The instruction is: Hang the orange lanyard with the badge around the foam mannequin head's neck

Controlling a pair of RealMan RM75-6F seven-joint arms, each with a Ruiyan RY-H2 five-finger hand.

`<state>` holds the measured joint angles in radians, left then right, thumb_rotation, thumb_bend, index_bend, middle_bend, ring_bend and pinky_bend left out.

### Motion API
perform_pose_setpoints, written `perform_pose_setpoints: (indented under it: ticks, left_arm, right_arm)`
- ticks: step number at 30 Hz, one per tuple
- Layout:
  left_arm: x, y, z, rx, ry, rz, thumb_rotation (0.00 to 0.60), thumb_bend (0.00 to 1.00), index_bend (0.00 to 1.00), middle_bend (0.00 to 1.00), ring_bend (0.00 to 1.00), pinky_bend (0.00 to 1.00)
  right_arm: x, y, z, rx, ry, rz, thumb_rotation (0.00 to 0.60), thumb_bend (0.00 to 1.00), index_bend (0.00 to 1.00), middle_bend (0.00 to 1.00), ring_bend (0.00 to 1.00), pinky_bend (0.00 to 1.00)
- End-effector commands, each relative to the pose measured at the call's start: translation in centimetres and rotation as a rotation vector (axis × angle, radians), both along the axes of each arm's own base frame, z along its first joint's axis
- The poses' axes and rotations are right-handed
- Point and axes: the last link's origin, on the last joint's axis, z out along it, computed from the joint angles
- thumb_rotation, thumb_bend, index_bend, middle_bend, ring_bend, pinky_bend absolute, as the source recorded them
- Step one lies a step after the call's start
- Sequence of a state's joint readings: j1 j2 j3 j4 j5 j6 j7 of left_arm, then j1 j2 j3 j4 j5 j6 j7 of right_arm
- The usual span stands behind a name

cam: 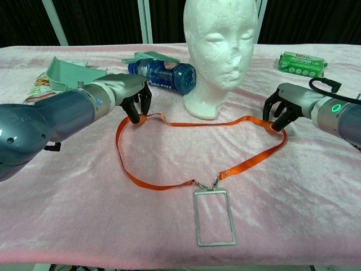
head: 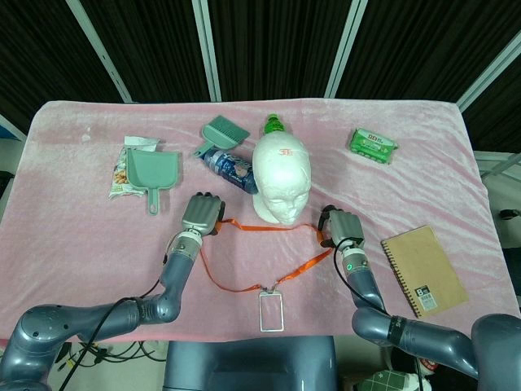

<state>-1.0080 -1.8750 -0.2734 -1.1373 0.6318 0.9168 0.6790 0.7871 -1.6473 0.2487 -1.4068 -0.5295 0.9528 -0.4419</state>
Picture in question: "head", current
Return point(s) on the brown spiral notebook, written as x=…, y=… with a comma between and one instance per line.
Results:
x=425, y=271

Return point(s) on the white foam mannequin head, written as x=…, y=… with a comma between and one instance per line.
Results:
x=281, y=171

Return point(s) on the green plastic dustpan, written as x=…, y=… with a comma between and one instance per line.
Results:
x=152, y=169

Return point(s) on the green hand brush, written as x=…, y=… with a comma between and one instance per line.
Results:
x=224, y=133

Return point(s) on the white frame post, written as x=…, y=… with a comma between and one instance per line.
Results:
x=207, y=51
x=99, y=51
x=488, y=73
x=346, y=49

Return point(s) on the red white cup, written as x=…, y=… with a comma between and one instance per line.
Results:
x=428, y=365

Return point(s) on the nut snack bag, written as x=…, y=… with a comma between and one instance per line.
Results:
x=119, y=175

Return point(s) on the grey-blue robot torso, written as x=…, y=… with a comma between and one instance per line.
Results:
x=250, y=364

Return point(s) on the pink plush table cloth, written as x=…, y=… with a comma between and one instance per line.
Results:
x=102, y=244

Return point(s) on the left grey five-finger robot hand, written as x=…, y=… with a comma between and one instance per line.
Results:
x=201, y=213

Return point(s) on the green white grid box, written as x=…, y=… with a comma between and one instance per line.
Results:
x=384, y=380

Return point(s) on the right grey five-finger robot hand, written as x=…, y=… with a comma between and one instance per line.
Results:
x=345, y=228

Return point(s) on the green capped bottle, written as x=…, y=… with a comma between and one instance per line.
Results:
x=274, y=125

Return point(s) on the dark blue plastic bottle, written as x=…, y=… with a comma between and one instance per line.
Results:
x=230, y=169

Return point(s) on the green wet wipes pack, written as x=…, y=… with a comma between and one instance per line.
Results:
x=372, y=146

